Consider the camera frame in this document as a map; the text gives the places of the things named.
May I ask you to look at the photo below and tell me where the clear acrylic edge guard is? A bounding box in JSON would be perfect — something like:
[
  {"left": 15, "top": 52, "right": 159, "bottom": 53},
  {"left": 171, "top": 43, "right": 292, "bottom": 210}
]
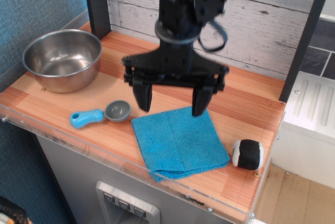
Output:
[{"left": 1, "top": 106, "right": 256, "bottom": 223}]

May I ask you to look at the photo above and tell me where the white ribbed sink counter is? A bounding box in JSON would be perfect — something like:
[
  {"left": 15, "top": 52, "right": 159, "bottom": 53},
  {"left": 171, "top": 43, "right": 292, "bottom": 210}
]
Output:
[{"left": 272, "top": 72, "right": 334, "bottom": 188}]

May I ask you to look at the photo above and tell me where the silver dispenser button panel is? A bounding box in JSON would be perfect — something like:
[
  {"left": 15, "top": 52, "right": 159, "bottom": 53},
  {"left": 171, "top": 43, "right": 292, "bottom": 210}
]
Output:
[{"left": 96, "top": 181, "right": 161, "bottom": 223}]

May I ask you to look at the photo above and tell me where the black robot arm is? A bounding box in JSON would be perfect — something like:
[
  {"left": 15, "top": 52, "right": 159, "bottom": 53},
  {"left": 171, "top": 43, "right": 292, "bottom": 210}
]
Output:
[{"left": 122, "top": 0, "right": 229, "bottom": 116}]

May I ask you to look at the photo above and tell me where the blue towel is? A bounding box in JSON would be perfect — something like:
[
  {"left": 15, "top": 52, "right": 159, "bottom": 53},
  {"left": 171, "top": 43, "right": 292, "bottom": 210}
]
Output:
[{"left": 131, "top": 107, "right": 230, "bottom": 182}]

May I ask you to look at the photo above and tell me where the stainless steel bowl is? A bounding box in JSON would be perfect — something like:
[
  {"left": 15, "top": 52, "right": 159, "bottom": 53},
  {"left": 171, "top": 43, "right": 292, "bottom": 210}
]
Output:
[{"left": 22, "top": 29, "right": 102, "bottom": 93}]

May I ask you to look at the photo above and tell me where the dark grey left post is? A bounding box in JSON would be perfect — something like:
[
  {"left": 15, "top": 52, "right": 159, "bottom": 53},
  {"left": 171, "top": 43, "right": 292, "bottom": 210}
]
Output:
[{"left": 86, "top": 0, "right": 111, "bottom": 39}]

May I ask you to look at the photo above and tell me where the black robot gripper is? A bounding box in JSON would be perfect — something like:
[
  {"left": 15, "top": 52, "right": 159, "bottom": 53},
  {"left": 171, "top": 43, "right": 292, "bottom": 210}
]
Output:
[{"left": 122, "top": 40, "right": 229, "bottom": 116}]

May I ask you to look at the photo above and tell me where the black yellow object corner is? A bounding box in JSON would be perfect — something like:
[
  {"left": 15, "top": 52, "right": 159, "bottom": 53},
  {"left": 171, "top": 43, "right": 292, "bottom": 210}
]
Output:
[{"left": 1, "top": 196, "right": 32, "bottom": 224}]

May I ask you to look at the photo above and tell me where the plush sushi roll toy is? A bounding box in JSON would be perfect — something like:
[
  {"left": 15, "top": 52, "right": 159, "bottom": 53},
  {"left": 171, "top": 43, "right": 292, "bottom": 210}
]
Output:
[{"left": 232, "top": 139, "right": 264, "bottom": 171}]

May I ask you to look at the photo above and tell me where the blue grey plastic scoop spoon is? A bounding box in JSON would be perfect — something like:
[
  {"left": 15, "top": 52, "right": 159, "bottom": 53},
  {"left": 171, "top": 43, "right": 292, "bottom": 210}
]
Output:
[{"left": 69, "top": 100, "right": 131, "bottom": 129}]

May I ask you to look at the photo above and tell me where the dark grey post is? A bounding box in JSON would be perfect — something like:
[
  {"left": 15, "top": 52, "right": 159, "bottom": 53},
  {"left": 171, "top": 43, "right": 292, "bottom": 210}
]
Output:
[
  {"left": 279, "top": 0, "right": 326, "bottom": 103},
  {"left": 86, "top": 0, "right": 111, "bottom": 39}
]

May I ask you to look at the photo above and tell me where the dark grey right post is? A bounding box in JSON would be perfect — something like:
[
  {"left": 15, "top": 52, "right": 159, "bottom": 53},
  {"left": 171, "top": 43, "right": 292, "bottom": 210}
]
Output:
[{"left": 279, "top": 0, "right": 326, "bottom": 103}]

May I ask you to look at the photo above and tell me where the grey toy fridge cabinet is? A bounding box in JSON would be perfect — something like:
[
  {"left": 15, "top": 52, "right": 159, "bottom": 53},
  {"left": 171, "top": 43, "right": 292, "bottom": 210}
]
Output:
[{"left": 37, "top": 137, "right": 234, "bottom": 223}]

